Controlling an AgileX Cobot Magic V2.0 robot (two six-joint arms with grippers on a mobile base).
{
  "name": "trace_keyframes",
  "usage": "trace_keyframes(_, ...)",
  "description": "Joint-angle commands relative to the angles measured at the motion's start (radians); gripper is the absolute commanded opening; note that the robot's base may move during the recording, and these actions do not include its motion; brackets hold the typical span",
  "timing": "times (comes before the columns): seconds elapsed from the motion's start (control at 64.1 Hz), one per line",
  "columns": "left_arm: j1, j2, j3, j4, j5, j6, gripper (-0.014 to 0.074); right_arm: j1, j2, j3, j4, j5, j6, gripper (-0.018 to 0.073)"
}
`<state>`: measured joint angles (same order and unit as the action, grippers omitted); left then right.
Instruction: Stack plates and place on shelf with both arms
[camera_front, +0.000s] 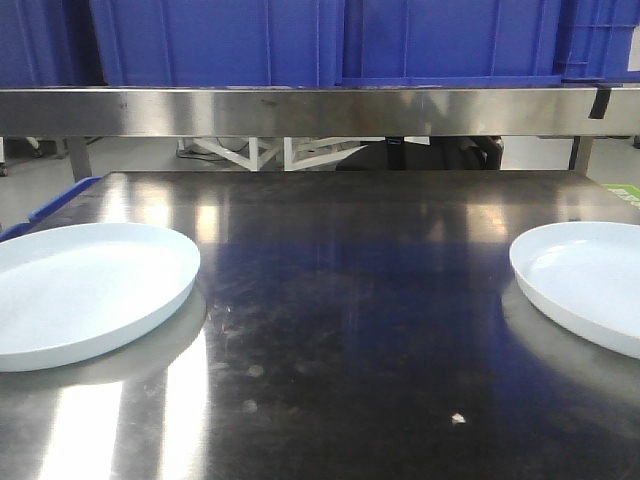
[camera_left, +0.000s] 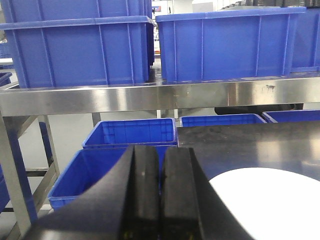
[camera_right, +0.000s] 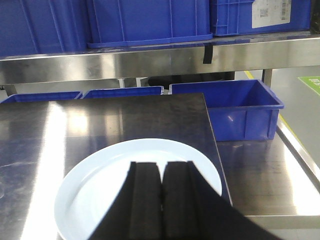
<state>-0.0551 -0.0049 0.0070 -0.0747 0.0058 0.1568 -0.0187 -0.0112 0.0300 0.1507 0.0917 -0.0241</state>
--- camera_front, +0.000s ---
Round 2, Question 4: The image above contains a light blue plate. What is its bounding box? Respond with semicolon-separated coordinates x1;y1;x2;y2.
1;223;201;372
509;221;639;359

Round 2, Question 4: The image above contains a blue crate on shelf right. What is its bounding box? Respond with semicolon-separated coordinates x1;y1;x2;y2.
341;1;639;88

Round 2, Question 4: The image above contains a blue crate on shelf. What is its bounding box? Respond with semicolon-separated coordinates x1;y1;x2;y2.
90;1;345;88
341;1;639;88
1;1;103;88

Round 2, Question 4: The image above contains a blue crate on shelf centre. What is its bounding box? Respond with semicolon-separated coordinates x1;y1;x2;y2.
90;1;345;88

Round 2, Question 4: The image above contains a blue crate on shelf left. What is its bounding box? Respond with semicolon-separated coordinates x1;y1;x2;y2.
1;1;103;88

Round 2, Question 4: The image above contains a black tape strip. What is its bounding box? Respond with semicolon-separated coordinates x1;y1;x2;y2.
588;85;612;120

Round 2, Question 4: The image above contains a white metal frame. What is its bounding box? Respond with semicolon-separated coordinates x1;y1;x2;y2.
176;137;364;172

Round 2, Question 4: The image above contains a stainless steel shelf rail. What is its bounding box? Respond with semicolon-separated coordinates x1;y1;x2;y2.
1;84;639;137

